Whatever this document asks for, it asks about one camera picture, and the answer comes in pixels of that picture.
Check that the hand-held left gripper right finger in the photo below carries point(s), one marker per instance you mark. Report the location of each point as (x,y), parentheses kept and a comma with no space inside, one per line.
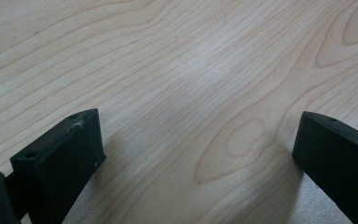
(338,158)

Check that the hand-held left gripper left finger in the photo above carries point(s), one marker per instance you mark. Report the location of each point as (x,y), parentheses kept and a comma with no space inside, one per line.
(59,161)

